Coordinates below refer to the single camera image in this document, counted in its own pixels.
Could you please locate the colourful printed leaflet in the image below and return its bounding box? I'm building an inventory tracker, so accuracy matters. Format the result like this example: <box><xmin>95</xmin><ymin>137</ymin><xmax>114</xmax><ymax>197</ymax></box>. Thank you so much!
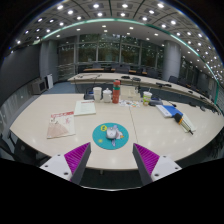
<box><xmin>118</xmin><ymin>99</ymin><xmax>142</xmax><ymax>108</ymax></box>

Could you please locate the white paper cup stack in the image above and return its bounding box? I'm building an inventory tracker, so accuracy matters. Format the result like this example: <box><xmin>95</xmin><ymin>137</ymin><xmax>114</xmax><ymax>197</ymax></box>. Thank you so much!
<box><xmin>92</xmin><ymin>86</ymin><xmax>103</xmax><ymax>102</ymax></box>

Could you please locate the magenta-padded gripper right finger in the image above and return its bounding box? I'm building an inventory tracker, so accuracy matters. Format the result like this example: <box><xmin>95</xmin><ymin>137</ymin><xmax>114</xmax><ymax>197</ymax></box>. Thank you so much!
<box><xmin>132</xmin><ymin>143</ymin><xmax>183</xmax><ymax>186</ymax></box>

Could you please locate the silver computer mouse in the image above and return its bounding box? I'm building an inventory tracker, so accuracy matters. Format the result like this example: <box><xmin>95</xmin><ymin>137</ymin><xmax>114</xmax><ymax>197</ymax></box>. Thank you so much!
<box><xmin>105</xmin><ymin>128</ymin><xmax>118</xmax><ymax>140</ymax></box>

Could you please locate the ceiling lights group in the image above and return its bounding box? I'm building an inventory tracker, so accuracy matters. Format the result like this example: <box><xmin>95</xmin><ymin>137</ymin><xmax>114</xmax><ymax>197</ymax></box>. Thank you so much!
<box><xmin>9</xmin><ymin>1</ymin><xmax>224</xmax><ymax>78</ymax></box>

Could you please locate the black office chair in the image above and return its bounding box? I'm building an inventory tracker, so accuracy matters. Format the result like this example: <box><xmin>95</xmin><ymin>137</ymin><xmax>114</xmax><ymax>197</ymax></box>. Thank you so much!
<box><xmin>0</xmin><ymin>129</ymin><xmax>51</xmax><ymax>166</ymax></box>

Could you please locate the white lidded mug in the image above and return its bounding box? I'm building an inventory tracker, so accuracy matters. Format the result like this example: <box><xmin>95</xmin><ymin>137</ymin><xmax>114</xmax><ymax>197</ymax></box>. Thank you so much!
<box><xmin>102</xmin><ymin>87</ymin><xmax>113</xmax><ymax>104</ymax></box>

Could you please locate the white standing board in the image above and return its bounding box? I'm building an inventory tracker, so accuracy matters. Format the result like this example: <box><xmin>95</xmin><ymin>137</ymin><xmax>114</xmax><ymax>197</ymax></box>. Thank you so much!
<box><xmin>46</xmin><ymin>73</ymin><xmax>54</xmax><ymax>90</ymax></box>

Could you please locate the black desk microphone unit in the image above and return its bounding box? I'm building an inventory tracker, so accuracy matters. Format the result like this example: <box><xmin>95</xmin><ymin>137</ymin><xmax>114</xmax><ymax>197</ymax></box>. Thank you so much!
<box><xmin>155</xmin><ymin>82</ymin><xmax>173</xmax><ymax>89</ymax></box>

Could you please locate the red white fan-print booklet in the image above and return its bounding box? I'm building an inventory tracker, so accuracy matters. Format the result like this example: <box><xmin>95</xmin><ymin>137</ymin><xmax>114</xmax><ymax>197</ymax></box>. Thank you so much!
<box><xmin>46</xmin><ymin>110</ymin><xmax>76</xmax><ymax>140</ymax></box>

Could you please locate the black yellow handheld microphone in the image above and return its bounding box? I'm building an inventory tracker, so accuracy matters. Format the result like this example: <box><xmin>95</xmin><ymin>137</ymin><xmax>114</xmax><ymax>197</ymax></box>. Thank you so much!
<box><xmin>173</xmin><ymin>112</ymin><xmax>194</xmax><ymax>136</ymax></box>

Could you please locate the green printed drink cup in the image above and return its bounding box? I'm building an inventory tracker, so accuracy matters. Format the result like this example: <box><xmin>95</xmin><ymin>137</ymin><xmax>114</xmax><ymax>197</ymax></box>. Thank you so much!
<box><xmin>142</xmin><ymin>89</ymin><xmax>153</xmax><ymax>107</ymax></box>

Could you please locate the black gooseneck microphone base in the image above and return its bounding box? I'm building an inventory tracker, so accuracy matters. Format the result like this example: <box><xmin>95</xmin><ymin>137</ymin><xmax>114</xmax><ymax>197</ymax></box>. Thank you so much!
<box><xmin>83</xmin><ymin>87</ymin><xmax>95</xmax><ymax>101</ymax></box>

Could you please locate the long curved conference table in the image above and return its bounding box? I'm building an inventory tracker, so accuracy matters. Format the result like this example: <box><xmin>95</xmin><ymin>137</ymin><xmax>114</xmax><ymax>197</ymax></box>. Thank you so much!
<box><xmin>67</xmin><ymin>72</ymin><xmax>221</xmax><ymax>111</ymax></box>

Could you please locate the red thermos bottle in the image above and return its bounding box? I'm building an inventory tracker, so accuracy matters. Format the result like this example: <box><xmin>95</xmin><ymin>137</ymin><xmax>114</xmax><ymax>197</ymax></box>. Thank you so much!
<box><xmin>111</xmin><ymin>79</ymin><xmax>121</xmax><ymax>105</ymax></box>

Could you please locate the round teal cartoon mouse pad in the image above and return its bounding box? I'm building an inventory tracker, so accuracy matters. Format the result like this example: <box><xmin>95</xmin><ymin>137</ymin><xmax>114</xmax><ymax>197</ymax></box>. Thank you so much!
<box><xmin>91</xmin><ymin>122</ymin><xmax>130</xmax><ymax>151</ymax></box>

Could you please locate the blue white book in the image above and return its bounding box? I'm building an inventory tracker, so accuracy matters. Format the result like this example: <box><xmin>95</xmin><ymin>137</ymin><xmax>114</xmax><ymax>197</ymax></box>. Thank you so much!
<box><xmin>155</xmin><ymin>104</ymin><xmax>184</xmax><ymax>119</ymax></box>

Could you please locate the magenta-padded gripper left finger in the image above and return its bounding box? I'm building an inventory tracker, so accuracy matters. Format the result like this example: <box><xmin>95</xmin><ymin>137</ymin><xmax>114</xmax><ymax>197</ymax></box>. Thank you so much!
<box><xmin>39</xmin><ymin>142</ymin><xmax>92</xmax><ymax>185</ymax></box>

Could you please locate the white paper document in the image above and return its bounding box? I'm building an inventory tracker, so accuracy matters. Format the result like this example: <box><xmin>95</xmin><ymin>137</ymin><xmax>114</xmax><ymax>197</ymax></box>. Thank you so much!
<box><xmin>73</xmin><ymin>99</ymin><xmax>97</xmax><ymax>117</ymax></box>

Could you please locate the dark office chairs group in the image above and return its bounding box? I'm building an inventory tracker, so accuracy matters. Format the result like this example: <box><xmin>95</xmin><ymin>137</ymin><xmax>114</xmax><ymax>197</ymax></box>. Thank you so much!
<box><xmin>83</xmin><ymin>61</ymin><xmax>221</xmax><ymax>101</ymax></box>

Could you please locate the white notebook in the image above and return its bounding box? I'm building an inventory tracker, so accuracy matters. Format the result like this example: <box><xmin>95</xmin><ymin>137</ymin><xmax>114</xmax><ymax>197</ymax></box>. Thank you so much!
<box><xmin>178</xmin><ymin>113</ymin><xmax>198</xmax><ymax>134</ymax></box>

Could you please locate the dark grey conference device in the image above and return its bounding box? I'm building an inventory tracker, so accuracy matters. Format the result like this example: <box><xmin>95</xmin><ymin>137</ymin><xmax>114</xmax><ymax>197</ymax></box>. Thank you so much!
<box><xmin>148</xmin><ymin>98</ymin><xmax>164</xmax><ymax>107</ymax></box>

